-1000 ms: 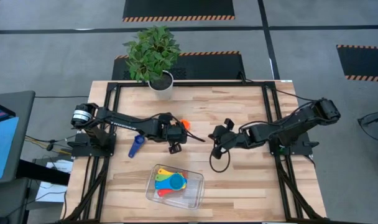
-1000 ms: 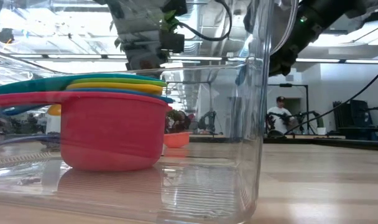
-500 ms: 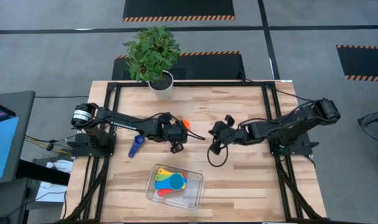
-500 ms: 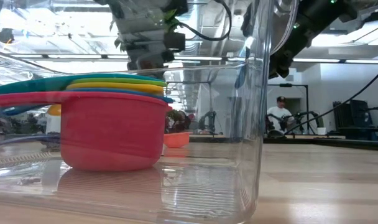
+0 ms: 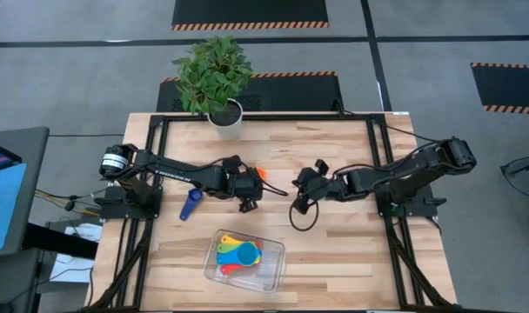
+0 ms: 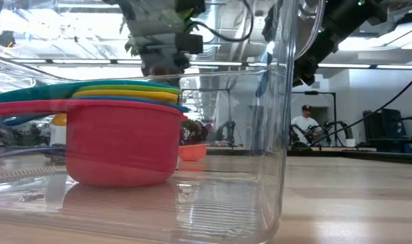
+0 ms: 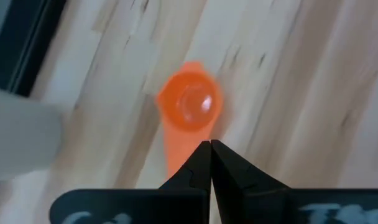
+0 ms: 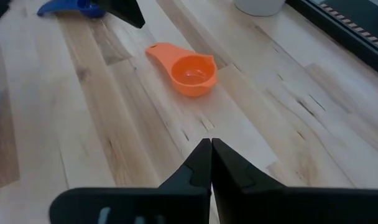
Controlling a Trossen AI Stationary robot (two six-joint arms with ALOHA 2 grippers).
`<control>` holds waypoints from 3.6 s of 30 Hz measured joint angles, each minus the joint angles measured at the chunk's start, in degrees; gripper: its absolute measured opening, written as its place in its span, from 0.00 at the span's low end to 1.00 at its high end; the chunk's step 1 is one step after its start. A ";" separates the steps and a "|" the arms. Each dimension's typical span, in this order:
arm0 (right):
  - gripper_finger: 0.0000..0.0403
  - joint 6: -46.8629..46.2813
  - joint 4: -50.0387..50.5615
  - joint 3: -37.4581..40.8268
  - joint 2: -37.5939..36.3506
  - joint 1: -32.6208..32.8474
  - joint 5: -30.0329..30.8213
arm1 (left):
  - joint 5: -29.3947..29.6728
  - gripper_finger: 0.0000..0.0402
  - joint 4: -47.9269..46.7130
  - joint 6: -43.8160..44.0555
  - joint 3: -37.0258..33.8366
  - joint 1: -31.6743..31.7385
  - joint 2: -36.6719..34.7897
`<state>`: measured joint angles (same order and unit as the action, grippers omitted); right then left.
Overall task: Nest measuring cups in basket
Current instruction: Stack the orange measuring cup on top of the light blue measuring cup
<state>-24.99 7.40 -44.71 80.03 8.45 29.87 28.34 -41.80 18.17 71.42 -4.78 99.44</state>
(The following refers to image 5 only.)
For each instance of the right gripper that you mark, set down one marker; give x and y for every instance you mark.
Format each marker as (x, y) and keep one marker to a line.
(330, 187)

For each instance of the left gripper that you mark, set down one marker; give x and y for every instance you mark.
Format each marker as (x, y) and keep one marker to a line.
(243, 184)

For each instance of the orange measuring cup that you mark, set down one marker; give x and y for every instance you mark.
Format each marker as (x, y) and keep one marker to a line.
(261, 173)

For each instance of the dark blue measuring cup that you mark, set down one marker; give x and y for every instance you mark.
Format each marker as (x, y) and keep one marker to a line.
(190, 204)

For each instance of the light blue measuring cup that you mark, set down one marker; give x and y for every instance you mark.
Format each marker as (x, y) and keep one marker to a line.
(246, 254)

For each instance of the red measuring cup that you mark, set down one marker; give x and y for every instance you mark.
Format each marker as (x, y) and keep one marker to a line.
(229, 269)

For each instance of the clear plastic basket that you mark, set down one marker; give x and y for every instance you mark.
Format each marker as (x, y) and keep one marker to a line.
(269, 278)

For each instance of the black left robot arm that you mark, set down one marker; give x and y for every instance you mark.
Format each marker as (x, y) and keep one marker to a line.
(177, 171)

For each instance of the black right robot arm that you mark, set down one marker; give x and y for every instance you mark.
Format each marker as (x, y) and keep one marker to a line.
(412, 167)

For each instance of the white plant pot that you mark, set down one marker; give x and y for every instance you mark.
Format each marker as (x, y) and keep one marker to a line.
(225, 128)

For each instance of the black hazard-striped floor mat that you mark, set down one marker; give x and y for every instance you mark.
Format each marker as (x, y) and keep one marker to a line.
(290, 93)
(508, 87)
(247, 11)

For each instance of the green leafy plant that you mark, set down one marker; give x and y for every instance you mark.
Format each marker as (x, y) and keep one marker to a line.
(212, 74)

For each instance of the white paper sheets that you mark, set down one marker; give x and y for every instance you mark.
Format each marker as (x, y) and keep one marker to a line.
(73, 261)

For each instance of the grey desk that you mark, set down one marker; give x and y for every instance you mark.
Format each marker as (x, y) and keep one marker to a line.
(29, 152)

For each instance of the light blue board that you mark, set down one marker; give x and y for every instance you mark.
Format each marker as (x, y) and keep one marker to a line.
(3, 204)

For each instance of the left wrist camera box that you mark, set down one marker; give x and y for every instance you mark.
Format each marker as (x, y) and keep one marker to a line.
(248, 205)

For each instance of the black aluminium table frame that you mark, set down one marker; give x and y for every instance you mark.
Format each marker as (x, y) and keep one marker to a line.
(269, 117)

